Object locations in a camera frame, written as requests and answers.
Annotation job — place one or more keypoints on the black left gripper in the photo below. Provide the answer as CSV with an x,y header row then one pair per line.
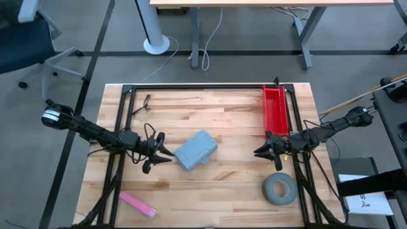
x,y
149,159

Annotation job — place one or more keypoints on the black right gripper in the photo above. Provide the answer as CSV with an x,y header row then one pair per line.
x,y
280,144

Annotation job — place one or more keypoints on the grey-blue plastic tool case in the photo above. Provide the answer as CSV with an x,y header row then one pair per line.
x,y
197,149

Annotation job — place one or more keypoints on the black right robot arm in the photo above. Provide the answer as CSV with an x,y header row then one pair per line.
x,y
330,128

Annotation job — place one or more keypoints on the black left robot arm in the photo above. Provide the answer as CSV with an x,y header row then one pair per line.
x,y
95,133

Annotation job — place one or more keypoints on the black safety glasses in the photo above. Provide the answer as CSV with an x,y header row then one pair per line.
x,y
148,103

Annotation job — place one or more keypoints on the pink flat box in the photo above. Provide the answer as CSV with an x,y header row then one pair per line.
x,y
138,205

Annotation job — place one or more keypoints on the grey floor box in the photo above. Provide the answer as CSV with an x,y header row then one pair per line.
x,y
353,165

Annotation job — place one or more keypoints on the black flat bar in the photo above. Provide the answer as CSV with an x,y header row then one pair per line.
x,y
369,184

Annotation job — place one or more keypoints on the white printed paper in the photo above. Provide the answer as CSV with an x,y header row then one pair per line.
x,y
365,203

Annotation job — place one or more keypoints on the white rod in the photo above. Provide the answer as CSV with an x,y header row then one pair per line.
x,y
365,96

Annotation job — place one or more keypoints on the black side table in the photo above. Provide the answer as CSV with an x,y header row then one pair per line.
x,y
391,127

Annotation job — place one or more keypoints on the wooden desk grey legs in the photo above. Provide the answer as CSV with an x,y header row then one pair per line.
x,y
270,3

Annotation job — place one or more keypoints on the black caster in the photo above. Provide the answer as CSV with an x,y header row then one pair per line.
x,y
397,47

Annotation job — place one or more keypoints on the grey office chair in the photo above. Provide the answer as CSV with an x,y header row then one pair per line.
x,y
22,41

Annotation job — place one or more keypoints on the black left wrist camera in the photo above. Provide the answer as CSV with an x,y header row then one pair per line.
x,y
150,143

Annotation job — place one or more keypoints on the grey duct tape roll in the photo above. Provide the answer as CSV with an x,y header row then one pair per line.
x,y
268,191

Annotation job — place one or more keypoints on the red bin wall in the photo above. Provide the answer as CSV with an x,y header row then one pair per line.
x,y
275,108

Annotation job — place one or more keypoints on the black aluminium table frame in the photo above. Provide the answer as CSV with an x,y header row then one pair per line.
x,y
206,86

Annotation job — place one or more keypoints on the grey pedestal column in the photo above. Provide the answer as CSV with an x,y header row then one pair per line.
x,y
152,28

